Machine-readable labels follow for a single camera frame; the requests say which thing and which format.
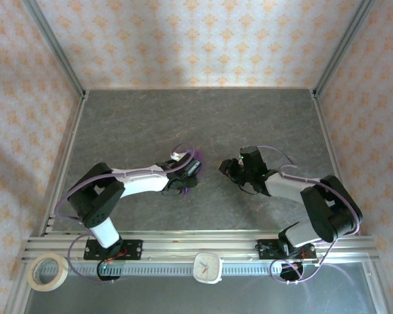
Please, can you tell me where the purple paper sheet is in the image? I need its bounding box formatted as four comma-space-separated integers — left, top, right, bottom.
182, 149, 206, 196

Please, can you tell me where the white square clock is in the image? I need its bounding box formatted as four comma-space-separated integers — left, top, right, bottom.
193, 253, 224, 285

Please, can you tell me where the grey metal shelf panel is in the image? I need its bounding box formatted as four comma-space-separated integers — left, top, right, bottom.
22, 261, 379, 314

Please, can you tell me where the beige masking tape roll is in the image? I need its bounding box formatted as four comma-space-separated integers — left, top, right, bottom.
28, 253, 69, 292

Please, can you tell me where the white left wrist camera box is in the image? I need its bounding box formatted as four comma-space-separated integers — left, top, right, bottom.
170, 150, 190, 164

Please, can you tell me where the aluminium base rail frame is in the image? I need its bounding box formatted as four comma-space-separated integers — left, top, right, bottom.
21, 230, 379, 262

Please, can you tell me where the aluminium side rail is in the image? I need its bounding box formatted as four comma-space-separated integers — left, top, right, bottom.
310, 90, 360, 236
41, 90, 90, 237

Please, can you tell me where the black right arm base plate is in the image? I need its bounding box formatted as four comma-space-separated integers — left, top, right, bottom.
257, 238, 318, 262

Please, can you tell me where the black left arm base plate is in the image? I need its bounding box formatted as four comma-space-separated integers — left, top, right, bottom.
84, 239, 143, 262

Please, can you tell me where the grey slotted cable duct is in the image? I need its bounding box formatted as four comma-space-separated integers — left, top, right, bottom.
39, 261, 315, 277

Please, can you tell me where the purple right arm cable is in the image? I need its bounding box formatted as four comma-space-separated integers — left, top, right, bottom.
257, 145, 364, 285

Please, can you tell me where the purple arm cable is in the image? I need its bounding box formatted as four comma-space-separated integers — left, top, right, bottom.
257, 145, 364, 285
54, 142, 197, 285

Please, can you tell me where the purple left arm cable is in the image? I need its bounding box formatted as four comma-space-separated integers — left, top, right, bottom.
54, 142, 197, 285

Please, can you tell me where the aluminium corner post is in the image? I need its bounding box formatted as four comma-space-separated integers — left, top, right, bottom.
312, 0, 377, 99
21, 0, 88, 99

